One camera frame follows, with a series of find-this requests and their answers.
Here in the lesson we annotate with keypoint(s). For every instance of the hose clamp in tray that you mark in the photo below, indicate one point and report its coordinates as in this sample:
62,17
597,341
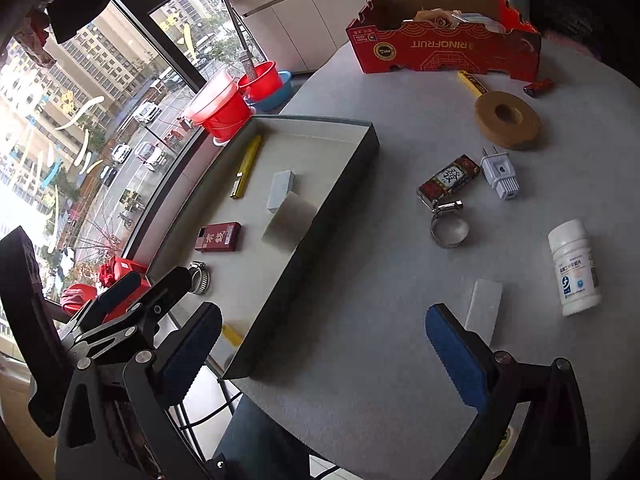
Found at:
200,278

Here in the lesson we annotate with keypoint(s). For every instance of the tan tape ring disc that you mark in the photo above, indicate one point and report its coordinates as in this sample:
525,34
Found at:
507,120

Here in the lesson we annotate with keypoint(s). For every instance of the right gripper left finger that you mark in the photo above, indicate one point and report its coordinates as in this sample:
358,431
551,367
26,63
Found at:
163,380

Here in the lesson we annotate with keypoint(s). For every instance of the green shallow tray box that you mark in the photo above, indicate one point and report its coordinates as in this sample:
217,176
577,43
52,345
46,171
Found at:
257,219

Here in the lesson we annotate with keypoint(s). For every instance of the metal hose clamp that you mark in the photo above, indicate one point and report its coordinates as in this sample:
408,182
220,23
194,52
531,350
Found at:
448,229

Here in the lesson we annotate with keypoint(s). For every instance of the white bottle yellow label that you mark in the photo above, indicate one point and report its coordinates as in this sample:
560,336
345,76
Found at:
231,335

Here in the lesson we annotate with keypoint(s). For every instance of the red patterned small box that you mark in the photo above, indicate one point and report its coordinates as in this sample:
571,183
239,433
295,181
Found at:
448,181

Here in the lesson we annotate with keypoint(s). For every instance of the red plastic stool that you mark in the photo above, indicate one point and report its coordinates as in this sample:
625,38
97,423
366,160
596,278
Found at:
75,296

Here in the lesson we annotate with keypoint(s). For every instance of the white block in tray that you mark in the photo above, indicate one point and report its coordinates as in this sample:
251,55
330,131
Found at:
281,184

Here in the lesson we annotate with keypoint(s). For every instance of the large red bucket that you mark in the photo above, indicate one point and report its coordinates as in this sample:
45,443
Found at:
219,108

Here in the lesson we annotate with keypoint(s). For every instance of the blue basin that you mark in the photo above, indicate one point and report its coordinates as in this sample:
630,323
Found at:
277,98

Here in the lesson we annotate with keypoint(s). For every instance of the white power adapter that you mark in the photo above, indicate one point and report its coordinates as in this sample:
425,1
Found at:
500,174

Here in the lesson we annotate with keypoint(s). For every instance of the small red basin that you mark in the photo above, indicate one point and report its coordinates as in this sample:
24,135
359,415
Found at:
265,84

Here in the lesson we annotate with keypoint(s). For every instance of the white rectangular block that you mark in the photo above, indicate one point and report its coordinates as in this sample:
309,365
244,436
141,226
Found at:
483,309

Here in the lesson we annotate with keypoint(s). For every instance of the red fruit cardboard box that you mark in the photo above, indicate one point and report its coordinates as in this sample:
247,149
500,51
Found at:
478,36

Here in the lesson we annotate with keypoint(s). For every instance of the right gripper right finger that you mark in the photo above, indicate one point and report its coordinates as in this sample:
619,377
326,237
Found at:
554,441

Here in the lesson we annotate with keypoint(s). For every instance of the red cigarette box in tray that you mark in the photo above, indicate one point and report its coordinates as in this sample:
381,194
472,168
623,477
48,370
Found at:
218,237

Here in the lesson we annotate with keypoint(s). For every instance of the white bottle blue label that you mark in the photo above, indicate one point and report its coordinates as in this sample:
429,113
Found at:
574,267

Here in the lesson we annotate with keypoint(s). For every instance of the red lighter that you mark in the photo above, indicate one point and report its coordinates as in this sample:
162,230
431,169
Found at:
538,88

